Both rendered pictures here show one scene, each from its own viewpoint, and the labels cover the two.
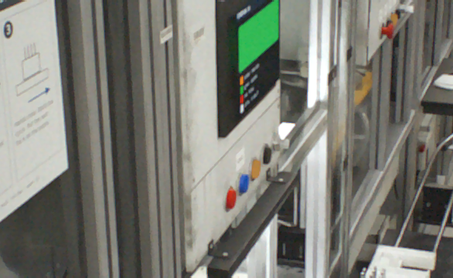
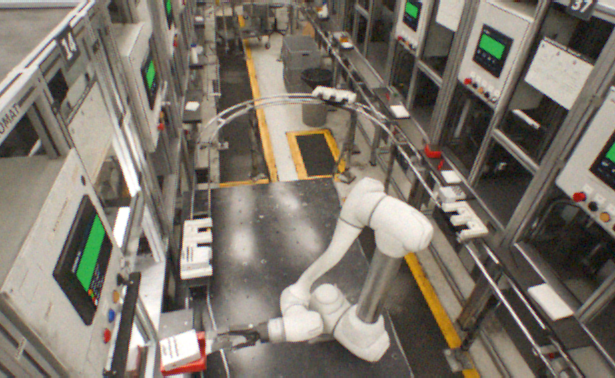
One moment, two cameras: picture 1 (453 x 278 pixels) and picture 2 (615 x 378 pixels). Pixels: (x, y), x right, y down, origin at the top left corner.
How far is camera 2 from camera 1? 76 cm
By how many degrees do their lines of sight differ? 33
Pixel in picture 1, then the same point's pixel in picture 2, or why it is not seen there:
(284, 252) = (141, 249)
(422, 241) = (200, 194)
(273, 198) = (131, 302)
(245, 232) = (122, 343)
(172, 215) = not seen: outside the picture
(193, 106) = (62, 346)
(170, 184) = not seen: outside the picture
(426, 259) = (207, 223)
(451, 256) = (214, 200)
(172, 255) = not seen: outside the picture
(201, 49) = (54, 314)
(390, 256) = (191, 228)
